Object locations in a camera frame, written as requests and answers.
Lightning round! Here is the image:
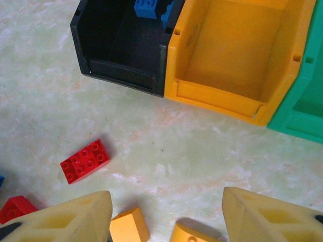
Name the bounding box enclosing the black plastic bin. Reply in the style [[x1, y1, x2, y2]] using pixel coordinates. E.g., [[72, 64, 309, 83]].
[[70, 0, 186, 98]]

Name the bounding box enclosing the green plastic bin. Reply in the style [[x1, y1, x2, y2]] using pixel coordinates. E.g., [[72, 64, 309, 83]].
[[266, 0, 323, 145]]

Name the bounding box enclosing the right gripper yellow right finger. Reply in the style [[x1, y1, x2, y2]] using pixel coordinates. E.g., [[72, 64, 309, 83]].
[[222, 187, 323, 242]]

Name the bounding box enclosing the orange plastic bin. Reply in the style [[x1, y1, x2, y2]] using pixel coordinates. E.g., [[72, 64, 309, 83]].
[[164, 0, 317, 127]]

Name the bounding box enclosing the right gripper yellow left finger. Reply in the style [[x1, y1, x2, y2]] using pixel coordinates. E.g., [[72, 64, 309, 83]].
[[0, 191, 114, 242]]

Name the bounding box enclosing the red lego brick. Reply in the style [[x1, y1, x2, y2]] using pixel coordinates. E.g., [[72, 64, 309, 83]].
[[0, 195, 38, 225], [60, 139, 111, 185]]

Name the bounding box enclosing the orange lego brick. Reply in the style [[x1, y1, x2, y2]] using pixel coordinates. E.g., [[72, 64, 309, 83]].
[[169, 220, 227, 242], [110, 206, 150, 242]]

